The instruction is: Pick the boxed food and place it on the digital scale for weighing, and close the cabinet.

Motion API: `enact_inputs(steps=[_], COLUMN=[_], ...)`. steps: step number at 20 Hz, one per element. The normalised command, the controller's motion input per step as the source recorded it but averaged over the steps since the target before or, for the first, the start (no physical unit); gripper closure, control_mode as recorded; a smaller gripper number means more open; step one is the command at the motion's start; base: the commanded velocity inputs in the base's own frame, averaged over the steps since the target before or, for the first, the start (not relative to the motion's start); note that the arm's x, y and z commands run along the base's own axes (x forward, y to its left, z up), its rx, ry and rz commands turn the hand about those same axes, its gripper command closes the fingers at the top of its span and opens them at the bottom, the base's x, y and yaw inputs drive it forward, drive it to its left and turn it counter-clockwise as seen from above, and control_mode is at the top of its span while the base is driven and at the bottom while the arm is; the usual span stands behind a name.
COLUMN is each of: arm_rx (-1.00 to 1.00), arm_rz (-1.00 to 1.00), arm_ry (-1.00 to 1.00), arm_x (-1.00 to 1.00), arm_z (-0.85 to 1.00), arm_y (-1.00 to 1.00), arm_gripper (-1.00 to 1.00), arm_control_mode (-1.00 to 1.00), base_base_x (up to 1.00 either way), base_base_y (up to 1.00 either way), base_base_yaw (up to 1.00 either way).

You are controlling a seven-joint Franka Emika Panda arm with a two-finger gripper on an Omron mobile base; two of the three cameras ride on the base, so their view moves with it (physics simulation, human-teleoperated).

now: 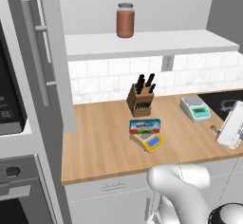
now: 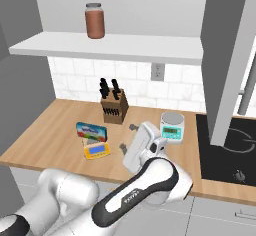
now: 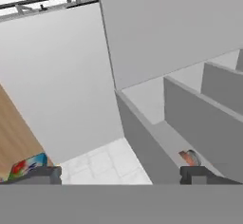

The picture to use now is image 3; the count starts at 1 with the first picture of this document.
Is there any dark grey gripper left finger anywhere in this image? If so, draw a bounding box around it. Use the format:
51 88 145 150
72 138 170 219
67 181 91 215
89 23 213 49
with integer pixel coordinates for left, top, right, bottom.
11 165 63 185

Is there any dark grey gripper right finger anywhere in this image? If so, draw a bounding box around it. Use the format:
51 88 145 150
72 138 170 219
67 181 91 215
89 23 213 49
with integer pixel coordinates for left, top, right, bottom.
178 165 243 185

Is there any grey cabinet with shelves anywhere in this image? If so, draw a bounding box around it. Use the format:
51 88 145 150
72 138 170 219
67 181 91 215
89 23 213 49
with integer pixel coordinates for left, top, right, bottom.
114 48 243 185

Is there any large grey cabinet door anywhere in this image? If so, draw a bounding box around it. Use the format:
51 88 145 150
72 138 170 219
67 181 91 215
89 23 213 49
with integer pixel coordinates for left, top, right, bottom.
0 2 125 166

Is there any dark grey window frame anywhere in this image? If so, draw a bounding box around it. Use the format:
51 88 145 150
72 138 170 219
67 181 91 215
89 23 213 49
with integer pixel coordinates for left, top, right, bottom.
0 0 101 24

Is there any colourful boxed food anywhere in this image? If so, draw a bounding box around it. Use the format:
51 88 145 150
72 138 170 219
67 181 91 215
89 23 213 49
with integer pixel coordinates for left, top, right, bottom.
7 152 49 182

